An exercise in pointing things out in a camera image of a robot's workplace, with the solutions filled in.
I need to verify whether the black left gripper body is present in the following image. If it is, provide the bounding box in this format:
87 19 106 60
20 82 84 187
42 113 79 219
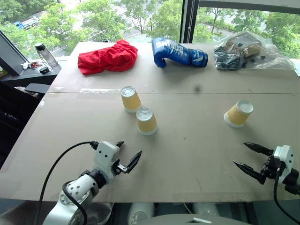
110 159 128 176

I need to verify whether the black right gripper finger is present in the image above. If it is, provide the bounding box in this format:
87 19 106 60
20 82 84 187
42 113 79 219
232 160 268 185
243 142 275 156

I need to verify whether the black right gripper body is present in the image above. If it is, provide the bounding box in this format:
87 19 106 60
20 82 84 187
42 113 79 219
261 155 285 180

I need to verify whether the yellow ribbed paper cup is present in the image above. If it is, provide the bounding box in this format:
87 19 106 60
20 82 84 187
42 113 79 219
223 99 255 128
120 86 143 113
135 107 158 136

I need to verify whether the white rounded shape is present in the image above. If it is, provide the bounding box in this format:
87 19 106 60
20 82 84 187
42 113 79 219
192 202 220 218
127 202 156 225

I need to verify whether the clear tape strip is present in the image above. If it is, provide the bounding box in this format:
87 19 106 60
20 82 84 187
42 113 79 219
79 87 123 94

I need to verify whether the red cloth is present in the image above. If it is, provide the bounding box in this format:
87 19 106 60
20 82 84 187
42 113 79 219
77 39 139 76

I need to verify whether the clear plastic bag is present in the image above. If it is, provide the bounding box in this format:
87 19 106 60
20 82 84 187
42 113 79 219
213 30 298 71

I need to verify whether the blue boxing glove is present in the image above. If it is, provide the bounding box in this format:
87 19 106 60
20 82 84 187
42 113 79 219
151 37 209 69

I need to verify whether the black chair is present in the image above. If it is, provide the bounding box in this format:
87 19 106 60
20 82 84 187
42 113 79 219
0 81 51 166

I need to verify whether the clear water bottle black cap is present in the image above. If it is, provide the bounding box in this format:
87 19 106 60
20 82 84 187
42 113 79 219
35 42 59 69

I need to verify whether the white and red clutter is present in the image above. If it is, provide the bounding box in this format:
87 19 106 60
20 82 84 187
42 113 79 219
21 60 43 70

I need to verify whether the blue truck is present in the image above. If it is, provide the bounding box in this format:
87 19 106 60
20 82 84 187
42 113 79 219
12 15 38 30

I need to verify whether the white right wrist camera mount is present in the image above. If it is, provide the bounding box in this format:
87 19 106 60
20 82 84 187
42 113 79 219
273 145 295 186

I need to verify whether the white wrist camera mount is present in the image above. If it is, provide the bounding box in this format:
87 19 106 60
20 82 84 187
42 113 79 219
93 141 120 182
273 145 295 186

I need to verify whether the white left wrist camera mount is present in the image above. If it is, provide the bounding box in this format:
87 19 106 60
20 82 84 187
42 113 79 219
93 141 120 182

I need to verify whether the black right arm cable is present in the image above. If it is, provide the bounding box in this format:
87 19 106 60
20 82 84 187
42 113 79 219
273 172 300 225

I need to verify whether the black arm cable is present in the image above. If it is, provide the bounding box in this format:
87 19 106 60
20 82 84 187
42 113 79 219
273 172 300 225
34 140 99 225

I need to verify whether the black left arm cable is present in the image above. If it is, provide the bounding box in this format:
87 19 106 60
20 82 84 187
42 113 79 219
34 140 99 225

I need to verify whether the black window frame post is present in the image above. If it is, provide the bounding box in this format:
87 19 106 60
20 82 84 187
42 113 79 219
179 0 200 44

